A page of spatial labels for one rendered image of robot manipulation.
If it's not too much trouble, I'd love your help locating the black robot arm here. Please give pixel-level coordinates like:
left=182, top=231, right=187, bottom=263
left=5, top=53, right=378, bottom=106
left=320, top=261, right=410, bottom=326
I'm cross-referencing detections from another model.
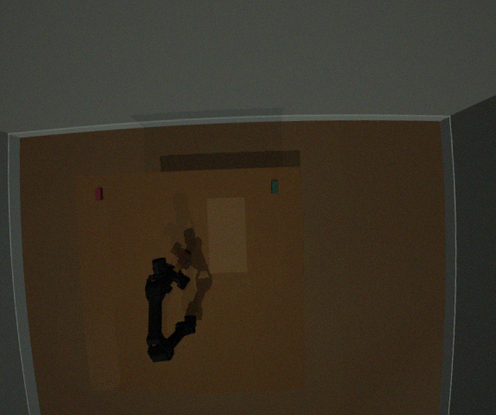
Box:
left=145, top=258, right=196, bottom=362

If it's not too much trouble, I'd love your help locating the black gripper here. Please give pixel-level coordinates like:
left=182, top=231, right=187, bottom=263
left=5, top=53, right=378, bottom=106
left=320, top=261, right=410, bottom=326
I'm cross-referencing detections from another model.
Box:
left=167, top=263, right=190, bottom=290

